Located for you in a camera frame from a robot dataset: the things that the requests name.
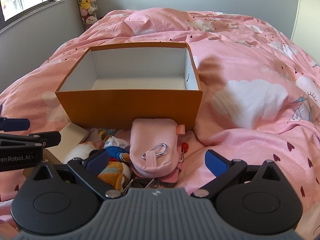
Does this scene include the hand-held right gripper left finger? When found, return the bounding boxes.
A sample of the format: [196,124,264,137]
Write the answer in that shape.
[31,149,122,200]

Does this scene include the pink fabric pouch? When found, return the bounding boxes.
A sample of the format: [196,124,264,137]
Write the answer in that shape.
[129,118,186,177]

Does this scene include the pink printed blanket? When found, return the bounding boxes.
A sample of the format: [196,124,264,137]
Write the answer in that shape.
[0,9,320,240]

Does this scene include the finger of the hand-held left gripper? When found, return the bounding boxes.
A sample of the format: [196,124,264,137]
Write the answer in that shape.
[0,116,31,132]
[0,131,62,153]

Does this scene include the white box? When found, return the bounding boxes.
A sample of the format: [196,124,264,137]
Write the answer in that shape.
[44,122,89,165]

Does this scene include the silver carabiner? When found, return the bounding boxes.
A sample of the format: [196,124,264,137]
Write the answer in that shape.
[142,143,167,160]

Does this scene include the orange cardboard box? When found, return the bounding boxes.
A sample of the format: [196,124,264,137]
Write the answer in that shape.
[55,42,203,131]

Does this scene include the sailor plush toy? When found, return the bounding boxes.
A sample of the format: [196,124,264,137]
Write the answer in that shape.
[96,130,132,191]

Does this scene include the orange red charm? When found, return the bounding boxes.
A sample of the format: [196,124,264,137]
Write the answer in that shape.
[180,142,189,161]

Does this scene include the white plush toy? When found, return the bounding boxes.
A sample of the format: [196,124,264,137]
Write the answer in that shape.
[64,141,105,165]

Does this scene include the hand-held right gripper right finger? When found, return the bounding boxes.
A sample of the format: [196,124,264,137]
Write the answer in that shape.
[191,149,284,198]

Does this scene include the white door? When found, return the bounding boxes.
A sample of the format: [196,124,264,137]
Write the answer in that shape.
[290,0,320,43]

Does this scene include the silver metal tweezers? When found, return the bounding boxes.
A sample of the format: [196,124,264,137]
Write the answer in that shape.
[121,179,134,193]

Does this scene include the column of plush toys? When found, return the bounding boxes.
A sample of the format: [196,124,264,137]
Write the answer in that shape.
[76,0,99,30]

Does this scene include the pink snap wallet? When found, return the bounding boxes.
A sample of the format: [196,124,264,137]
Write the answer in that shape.
[160,167,181,182]

